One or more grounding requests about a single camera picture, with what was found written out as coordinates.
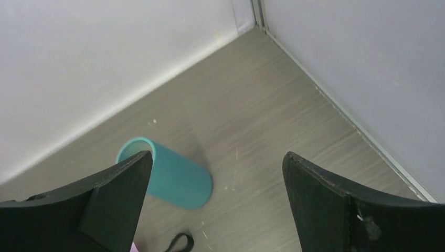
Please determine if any black printed ribbon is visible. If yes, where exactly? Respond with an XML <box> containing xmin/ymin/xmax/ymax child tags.
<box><xmin>165</xmin><ymin>232</ymin><xmax>195</xmax><ymax>252</ymax></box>

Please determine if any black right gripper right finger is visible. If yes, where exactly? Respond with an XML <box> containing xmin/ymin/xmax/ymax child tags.
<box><xmin>282</xmin><ymin>152</ymin><xmax>444</xmax><ymax>251</ymax></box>

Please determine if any teal cylindrical vase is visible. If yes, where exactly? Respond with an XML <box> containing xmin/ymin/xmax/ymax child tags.
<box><xmin>115</xmin><ymin>137</ymin><xmax>213</xmax><ymax>210</ymax></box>

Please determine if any purple wrapping paper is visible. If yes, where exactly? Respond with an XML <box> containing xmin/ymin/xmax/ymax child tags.
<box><xmin>130</xmin><ymin>243</ymin><xmax>139</xmax><ymax>252</ymax></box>

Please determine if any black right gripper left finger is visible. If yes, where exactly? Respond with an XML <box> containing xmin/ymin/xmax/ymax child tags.
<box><xmin>1</xmin><ymin>151</ymin><xmax>153</xmax><ymax>251</ymax></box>

